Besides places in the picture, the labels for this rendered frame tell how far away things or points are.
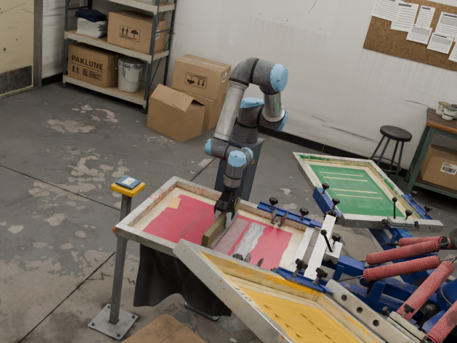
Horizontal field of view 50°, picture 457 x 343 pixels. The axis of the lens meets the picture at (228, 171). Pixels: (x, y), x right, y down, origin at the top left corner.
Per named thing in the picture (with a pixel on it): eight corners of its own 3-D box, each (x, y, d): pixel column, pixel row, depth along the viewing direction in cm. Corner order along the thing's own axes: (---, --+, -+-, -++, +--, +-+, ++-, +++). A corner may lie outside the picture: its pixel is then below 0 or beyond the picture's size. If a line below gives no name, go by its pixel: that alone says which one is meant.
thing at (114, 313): (86, 326, 286) (97, 184, 244) (107, 303, 305) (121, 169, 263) (120, 341, 281) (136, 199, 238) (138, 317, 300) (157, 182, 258)
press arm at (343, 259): (320, 265, 212) (324, 256, 210) (323, 258, 217) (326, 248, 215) (360, 279, 208) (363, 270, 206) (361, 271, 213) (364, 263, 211)
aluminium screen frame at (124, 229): (113, 233, 211) (114, 226, 209) (173, 182, 262) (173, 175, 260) (286, 301, 193) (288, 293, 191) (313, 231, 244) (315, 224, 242)
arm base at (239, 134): (237, 130, 278) (241, 114, 274) (261, 139, 273) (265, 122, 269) (226, 137, 265) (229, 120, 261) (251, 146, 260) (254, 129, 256)
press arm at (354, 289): (179, 237, 233) (181, 227, 231) (185, 232, 238) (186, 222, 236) (445, 338, 205) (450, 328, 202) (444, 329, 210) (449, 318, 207)
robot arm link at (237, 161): (249, 152, 215) (243, 158, 207) (244, 175, 219) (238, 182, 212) (233, 148, 217) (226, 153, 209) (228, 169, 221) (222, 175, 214)
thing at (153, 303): (134, 307, 233) (143, 235, 215) (137, 303, 236) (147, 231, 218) (222, 345, 223) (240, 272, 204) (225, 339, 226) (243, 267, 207)
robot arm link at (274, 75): (264, 109, 268) (258, 52, 217) (290, 118, 264) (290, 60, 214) (257, 128, 265) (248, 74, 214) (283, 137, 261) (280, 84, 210)
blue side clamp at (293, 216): (254, 216, 248) (257, 205, 245) (257, 212, 252) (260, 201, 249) (311, 237, 241) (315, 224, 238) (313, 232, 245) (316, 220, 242)
